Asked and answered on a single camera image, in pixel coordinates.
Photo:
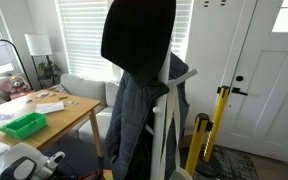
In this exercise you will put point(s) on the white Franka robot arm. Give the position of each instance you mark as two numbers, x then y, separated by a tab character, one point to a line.
20	160

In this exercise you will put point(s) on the grey puffer jacket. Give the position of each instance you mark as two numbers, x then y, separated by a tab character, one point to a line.
130	110

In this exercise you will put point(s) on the cream tote bag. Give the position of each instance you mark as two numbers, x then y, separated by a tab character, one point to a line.
176	110

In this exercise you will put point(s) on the white coat rack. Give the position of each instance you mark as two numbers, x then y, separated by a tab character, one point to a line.
159	133

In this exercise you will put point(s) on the black hooded garment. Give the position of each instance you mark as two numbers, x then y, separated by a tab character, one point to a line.
137	33

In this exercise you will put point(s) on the light grey sofa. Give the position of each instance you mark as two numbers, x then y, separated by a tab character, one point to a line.
84	88

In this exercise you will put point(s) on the small picture cards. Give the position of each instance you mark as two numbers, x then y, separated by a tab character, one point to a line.
71	102

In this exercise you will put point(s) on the light wooden table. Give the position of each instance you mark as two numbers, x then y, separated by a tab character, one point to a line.
70	116

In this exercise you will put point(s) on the small dark pen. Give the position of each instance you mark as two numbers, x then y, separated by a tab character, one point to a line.
63	98

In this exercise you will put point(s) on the orange leaflet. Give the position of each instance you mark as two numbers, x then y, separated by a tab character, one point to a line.
108	175

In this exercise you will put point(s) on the black deadbolt lock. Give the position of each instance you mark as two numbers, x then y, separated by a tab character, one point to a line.
239	78

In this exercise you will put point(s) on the colourful card pile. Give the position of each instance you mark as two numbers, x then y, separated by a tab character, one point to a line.
45	95

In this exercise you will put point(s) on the green potted plant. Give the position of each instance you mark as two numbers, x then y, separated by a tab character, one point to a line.
47	68

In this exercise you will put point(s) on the white table lamp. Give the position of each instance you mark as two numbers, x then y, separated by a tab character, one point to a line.
38	45

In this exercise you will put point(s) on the grey patterned rug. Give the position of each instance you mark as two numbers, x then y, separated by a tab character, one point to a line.
234	163

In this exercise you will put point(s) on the red book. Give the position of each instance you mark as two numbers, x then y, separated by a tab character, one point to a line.
20	95

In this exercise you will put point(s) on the green plastic bin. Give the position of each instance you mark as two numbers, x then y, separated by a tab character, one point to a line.
24	126

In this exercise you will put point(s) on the tan stuffed toy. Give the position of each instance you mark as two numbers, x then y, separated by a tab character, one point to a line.
18	84

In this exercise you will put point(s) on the white front door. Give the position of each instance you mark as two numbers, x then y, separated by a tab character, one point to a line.
270	100

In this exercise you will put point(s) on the pink plush toy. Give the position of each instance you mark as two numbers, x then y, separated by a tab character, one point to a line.
4	87

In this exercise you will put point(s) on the yellow stanchion post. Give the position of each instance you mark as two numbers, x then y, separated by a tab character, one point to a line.
217	120
197	146

